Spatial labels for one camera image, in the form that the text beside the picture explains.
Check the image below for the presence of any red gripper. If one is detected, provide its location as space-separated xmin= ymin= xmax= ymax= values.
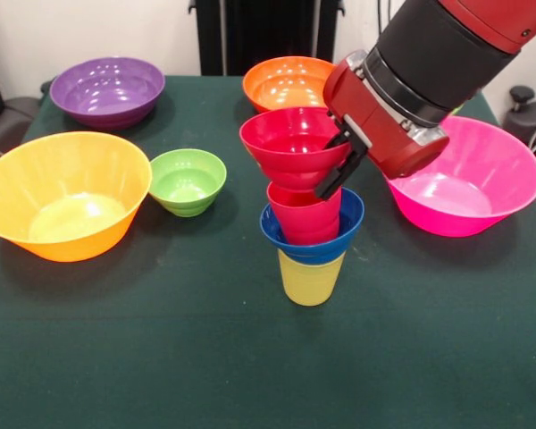
xmin=313 ymin=50 xmax=450 ymax=201

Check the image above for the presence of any small red bowl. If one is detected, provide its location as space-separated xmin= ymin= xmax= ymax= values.
xmin=239 ymin=106 xmax=354 ymax=192

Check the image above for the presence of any small blue bowl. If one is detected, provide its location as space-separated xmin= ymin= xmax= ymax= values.
xmin=259 ymin=186 xmax=366 ymax=265

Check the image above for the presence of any red cup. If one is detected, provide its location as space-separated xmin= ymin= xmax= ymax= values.
xmin=266 ymin=181 xmax=343 ymax=246

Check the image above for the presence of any orange bowl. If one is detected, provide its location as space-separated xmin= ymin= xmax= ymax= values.
xmin=242 ymin=55 xmax=339 ymax=114

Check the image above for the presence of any yellow translucent cup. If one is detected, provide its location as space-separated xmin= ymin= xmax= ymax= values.
xmin=277 ymin=248 xmax=346 ymax=307

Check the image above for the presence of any large pink bowl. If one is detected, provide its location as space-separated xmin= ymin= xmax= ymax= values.
xmin=383 ymin=115 xmax=536 ymax=239

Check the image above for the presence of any small green bowl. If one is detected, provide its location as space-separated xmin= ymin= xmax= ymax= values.
xmin=148 ymin=148 xmax=228 ymax=219

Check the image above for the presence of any black round base with knob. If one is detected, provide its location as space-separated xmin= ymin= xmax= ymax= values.
xmin=502 ymin=84 xmax=536 ymax=171

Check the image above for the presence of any dark green tablecloth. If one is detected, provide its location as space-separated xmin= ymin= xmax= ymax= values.
xmin=0 ymin=74 xmax=536 ymax=429

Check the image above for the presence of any purple bowl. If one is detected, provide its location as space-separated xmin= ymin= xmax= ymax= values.
xmin=48 ymin=56 xmax=166 ymax=131

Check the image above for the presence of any large yellow-orange bowl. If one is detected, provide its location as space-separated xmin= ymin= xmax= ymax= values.
xmin=0 ymin=130 xmax=154 ymax=263

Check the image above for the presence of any black wall cable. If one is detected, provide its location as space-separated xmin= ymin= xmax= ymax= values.
xmin=374 ymin=0 xmax=397 ymax=35

